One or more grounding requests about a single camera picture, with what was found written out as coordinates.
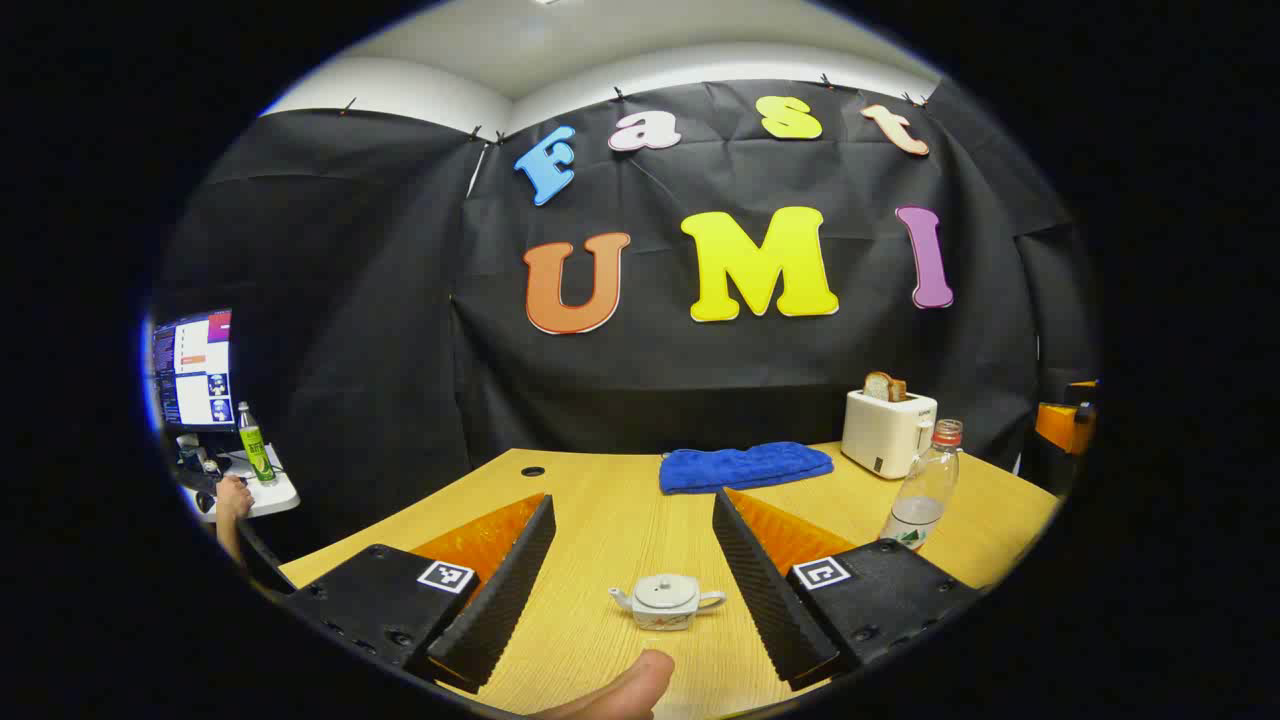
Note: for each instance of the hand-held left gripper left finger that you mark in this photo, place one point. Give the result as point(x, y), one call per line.
point(500, 600)

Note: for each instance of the green drink bottle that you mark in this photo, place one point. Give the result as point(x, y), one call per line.
point(255, 450)

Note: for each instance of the clear plastic water bottle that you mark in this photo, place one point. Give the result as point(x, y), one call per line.
point(925, 500)

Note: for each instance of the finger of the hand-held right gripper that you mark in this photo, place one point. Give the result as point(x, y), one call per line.
point(1065, 425)

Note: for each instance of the toasted bread slice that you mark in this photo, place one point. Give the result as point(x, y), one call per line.
point(884, 387)

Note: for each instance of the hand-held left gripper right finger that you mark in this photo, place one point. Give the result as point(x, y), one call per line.
point(760, 590)

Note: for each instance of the computer monitor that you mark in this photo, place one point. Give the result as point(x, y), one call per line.
point(193, 370)

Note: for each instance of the white side desk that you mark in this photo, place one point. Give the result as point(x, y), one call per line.
point(265, 495)

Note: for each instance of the blue towel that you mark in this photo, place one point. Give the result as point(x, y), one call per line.
point(745, 466)

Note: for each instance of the white ceramic teacup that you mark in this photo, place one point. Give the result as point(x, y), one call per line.
point(665, 612)

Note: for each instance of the white teacup lid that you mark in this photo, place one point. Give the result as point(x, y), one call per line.
point(668, 587)

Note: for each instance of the white toaster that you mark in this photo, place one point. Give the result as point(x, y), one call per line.
point(885, 432)

